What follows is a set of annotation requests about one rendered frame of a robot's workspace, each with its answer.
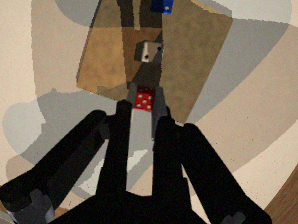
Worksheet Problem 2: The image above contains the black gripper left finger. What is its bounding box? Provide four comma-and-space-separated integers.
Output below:
0, 82, 138, 224

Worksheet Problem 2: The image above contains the red die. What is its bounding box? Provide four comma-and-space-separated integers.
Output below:
134, 86, 155, 111

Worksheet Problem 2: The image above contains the brown textured mat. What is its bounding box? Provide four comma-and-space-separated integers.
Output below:
76, 0, 233, 124

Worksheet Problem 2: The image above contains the dark blue die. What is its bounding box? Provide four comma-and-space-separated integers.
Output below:
150, 0, 174, 15

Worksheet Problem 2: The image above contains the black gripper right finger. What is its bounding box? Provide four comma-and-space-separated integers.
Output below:
151, 86, 272, 224

